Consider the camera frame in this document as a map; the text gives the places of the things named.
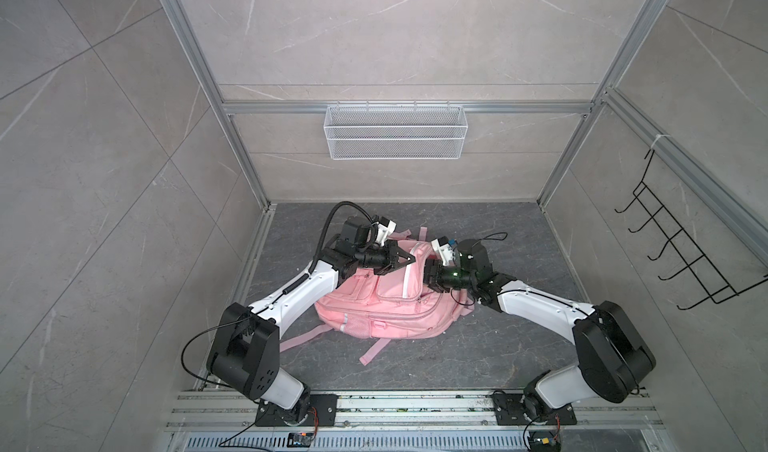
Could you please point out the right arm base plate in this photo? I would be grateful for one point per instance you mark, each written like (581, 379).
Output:
(518, 409)

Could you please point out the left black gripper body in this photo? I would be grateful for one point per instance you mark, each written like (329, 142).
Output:
(377, 257)

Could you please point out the black wall hook rack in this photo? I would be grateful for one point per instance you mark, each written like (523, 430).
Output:
(680, 243)

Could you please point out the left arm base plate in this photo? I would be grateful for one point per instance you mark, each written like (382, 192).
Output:
(315, 409)

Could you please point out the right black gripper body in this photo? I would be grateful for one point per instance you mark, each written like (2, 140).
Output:
(448, 277)

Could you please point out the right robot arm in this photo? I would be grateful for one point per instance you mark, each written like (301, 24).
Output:
(611, 356)

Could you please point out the aluminium mounting rail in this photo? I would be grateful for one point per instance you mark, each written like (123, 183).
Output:
(219, 410)

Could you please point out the pink school backpack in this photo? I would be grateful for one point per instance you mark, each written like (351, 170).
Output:
(396, 306)

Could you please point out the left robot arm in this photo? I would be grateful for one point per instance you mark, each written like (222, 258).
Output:
(245, 353)

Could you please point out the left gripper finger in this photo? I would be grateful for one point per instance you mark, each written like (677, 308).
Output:
(399, 255)
(394, 266)

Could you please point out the white wire mesh basket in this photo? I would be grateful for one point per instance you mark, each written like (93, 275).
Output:
(395, 132)

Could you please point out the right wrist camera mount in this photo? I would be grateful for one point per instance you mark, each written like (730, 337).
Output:
(444, 248)

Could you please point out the white cable tie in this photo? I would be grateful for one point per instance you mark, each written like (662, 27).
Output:
(656, 139)

